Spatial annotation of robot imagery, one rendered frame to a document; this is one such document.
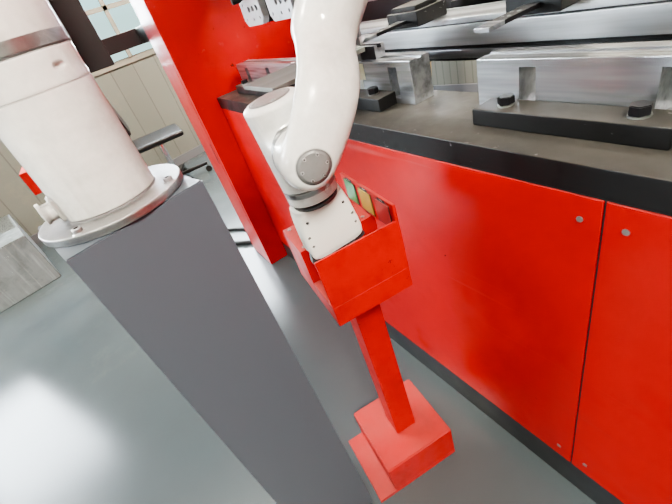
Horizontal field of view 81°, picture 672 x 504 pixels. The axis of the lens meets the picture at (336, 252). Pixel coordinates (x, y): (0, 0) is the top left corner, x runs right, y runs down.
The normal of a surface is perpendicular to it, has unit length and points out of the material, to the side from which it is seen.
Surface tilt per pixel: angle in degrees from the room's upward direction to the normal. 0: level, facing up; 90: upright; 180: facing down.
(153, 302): 90
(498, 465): 0
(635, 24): 90
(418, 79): 90
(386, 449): 0
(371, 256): 90
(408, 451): 0
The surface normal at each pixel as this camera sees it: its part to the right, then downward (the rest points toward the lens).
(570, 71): -0.79, 0.52
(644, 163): -0.28, -0.78
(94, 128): 0.87, 0.05
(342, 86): 0.55, -0.05
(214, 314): 0.69, 0.25
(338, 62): 0.50, -0.29
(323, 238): 0.36, 0.49
